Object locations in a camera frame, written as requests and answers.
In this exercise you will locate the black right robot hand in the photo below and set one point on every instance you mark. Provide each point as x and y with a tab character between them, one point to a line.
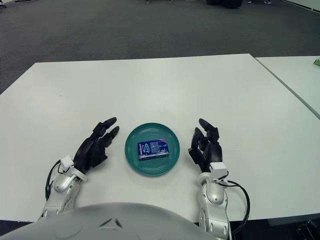
213	150

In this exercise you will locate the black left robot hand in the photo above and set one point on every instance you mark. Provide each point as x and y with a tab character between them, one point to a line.
87	152

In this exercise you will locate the blue gum box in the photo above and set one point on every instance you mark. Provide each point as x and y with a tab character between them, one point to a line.
152	148

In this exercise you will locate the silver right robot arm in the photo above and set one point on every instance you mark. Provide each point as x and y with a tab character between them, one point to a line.
215	195

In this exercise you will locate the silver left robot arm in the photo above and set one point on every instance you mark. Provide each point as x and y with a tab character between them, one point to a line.
62	185

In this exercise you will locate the teal round plate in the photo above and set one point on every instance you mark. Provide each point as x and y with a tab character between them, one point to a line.
152	167

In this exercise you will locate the grey robot torso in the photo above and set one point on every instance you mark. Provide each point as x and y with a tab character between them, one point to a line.
112	215

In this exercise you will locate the small green packet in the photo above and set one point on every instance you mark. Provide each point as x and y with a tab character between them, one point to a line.
317	62

